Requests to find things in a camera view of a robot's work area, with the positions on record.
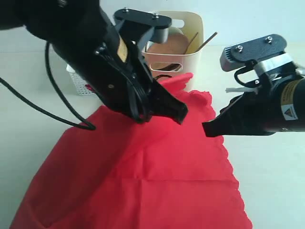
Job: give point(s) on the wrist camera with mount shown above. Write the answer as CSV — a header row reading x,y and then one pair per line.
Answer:
x,y
142,27
265,55

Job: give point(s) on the wooden chopstick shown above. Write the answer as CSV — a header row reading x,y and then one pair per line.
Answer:
x,y
190,42
207,41

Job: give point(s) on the round wooden plate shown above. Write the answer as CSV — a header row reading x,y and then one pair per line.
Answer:
x,y
176,44

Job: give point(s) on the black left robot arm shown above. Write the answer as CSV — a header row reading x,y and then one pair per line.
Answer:
x,y
70,27

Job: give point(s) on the red scalloped tablecloth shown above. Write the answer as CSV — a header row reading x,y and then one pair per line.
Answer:
x,y
124,175

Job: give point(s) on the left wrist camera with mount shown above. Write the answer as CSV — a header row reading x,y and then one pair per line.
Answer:
x,y
142,27

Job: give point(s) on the pale green ceramic bowl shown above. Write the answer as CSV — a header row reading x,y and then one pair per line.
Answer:
x,y
174,31

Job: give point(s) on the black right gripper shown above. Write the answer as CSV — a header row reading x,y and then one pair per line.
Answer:
x,y
254,113

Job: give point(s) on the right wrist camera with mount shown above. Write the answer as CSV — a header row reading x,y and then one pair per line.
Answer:
x,y
265,55

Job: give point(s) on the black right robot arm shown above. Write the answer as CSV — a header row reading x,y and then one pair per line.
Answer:
x,y
292,99

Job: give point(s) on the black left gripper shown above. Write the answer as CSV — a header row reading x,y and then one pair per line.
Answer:
x,y
128,86

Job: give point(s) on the cream plastic bin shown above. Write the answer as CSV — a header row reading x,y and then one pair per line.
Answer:
x,y
166,66

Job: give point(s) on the white perforated plastic basket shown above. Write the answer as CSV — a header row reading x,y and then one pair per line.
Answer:
x,y
81,85

